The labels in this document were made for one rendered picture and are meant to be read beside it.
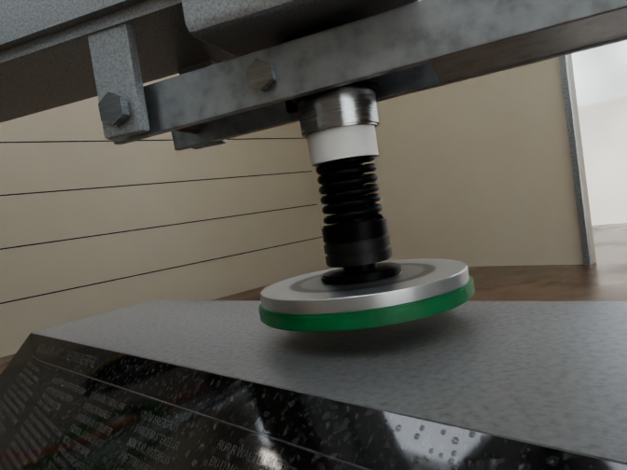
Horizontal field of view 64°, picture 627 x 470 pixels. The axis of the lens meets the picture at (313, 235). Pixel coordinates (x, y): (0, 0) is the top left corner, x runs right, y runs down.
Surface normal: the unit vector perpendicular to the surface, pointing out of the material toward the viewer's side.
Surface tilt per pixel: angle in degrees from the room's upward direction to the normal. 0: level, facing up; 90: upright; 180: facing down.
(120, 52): 90
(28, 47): 90
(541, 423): 0
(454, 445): 45
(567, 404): 0
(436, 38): 90
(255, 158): 90
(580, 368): 0
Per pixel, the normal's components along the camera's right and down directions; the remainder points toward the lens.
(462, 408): -0.15, -0.99
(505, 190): -0.72, 0.15
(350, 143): 0.14, 0.03
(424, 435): -0.59, -0.60
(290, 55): -0.33, 0.10
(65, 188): 0.68, -0.07
